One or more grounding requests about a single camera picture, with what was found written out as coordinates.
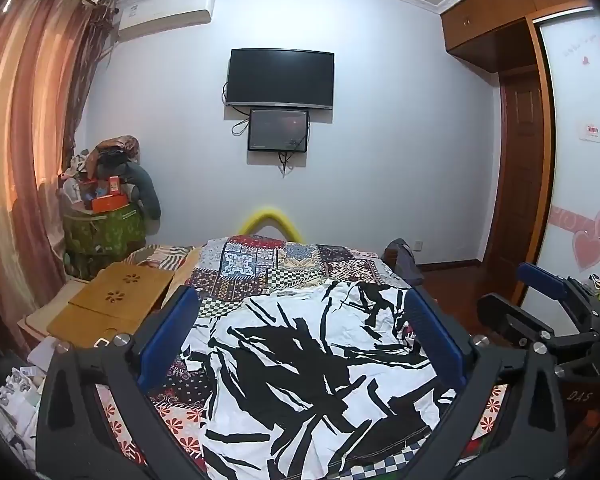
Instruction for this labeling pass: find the green fabric storage box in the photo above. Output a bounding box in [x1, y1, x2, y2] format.
[62, 202, 147, 281]

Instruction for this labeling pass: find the small black wall monitor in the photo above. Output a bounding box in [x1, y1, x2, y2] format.
[247, 108, 311, 153]

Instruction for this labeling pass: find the yellow foam tube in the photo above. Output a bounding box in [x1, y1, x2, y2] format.
[236, 205, 305, 243]

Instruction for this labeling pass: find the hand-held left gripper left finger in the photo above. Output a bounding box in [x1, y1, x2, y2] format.
[35, 285, 216, 480]

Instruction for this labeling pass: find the pile of clothes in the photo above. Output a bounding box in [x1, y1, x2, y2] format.
[60, 135, 142, 196]

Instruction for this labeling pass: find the wooden folding lap table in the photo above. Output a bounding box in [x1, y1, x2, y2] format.
[46, 263, 176, 348]

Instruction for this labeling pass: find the red and white striped cloth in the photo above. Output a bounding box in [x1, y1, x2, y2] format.
[130, 244, 202, 272]

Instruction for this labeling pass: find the pile of white papers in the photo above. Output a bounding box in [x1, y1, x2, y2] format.
[0, 335, 71, 466]

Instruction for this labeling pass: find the patchwork patterned blanket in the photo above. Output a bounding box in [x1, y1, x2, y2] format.
[95, 235, 511, 480]

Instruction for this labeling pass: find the white air conditioner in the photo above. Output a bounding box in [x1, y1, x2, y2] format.
[116, 0, 216, 43]

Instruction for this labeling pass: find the dark bag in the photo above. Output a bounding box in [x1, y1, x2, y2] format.
[382, 239, 425, 288]

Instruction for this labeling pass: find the brown wooden door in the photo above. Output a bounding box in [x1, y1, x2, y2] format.
[482, 72, 542, 286]

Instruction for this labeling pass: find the black and white t-shirt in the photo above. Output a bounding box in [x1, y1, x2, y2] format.
[180, 280, 461, 480]

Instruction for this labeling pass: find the black wall television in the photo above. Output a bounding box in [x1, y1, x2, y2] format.
[226, 48, 336, 111]

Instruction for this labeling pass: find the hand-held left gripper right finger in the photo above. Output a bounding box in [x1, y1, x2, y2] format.
[402, 287, 568, 480]

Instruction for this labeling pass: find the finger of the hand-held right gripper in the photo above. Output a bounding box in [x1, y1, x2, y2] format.
[517, 261, 600, 311]
[477, 292, 600, 357]

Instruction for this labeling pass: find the wooden wardrobe with white door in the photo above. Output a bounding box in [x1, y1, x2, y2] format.
[440, 0, 600, 321]

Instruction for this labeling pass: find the orange box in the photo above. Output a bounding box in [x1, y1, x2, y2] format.
[91, 195, 131, 213]

